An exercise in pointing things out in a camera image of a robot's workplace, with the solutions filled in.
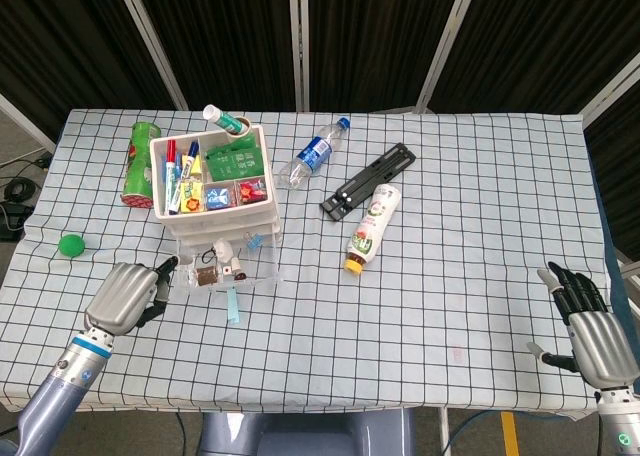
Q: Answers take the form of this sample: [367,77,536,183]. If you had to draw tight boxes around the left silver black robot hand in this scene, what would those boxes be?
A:
[83,255,180,337]

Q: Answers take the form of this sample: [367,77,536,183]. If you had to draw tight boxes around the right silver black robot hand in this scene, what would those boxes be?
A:
[525,261,634,391]

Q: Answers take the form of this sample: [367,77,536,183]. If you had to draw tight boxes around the white small round object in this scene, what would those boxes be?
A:
[199,242,236,268]

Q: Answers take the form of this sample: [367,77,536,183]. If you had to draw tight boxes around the clear plastic tray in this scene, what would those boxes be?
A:
[174,229,285,293]

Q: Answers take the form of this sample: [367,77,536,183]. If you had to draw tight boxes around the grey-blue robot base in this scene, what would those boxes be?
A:
[197,408,416,456]

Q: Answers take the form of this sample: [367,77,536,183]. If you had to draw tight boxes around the white drawer organizer box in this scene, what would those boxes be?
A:
[148,123,284,257]

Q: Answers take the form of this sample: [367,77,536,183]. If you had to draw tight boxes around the green ball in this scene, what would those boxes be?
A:
[57,233,87,259]

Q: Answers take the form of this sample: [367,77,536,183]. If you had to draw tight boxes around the light blue paper strip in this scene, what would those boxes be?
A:
[226,286,241,326]

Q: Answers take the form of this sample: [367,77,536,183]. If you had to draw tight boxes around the green cylindrical snack can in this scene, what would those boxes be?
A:
[122,120,162,210]

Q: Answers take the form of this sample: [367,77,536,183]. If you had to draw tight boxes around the yellow candy packet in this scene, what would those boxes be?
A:
[178,178,206,213]

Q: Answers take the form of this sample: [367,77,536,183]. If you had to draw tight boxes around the black power adapter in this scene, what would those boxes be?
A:
[0,200,34,242]

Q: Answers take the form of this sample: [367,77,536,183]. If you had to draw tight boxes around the red capped whiteboard marker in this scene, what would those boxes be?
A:
[163,139,180,212]

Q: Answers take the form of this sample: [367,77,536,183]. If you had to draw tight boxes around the blue candy packet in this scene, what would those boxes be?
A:
[204,184,232,210]

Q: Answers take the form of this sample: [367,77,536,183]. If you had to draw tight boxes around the blue capped whiteboard marker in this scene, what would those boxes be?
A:
[179,140,200,177]

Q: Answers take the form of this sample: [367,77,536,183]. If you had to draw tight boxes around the red candy packet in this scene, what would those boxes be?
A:
[237,178,266,202]

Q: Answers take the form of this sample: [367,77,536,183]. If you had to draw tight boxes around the white table leg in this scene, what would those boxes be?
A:
[438,408,452,456]

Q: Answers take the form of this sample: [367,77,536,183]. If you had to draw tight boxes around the green tea packets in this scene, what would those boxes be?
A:
[204,138,265,181]

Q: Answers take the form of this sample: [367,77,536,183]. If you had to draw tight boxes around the black folding screen panel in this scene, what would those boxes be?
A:
[0,0,189,152]
[298,0,481,113]
[414,0,640,122]
[582,50,640,277]
[112,0,301,112]

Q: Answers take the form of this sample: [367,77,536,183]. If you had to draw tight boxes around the white green glue stick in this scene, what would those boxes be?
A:
[202,104,241,133]

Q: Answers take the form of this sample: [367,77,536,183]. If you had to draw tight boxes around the checkered light blue tablecloth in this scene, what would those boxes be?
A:
[0,108,624,421]

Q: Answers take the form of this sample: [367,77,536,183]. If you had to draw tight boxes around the clear water bottle blue label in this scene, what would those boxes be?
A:
[277,117,351,191]

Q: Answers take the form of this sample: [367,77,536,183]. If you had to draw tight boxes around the white drink bottle yellow cap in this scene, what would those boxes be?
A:
[342,183,403,276]

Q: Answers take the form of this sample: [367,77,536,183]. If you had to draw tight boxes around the black folding stand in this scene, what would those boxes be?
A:
[319,142,419,222]

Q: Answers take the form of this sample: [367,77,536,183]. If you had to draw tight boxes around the blue floor cable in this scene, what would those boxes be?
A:
[444,408,571,456]

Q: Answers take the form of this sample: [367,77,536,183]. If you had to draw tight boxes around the black coiled cable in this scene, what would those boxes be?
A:
[3,178,40,202]

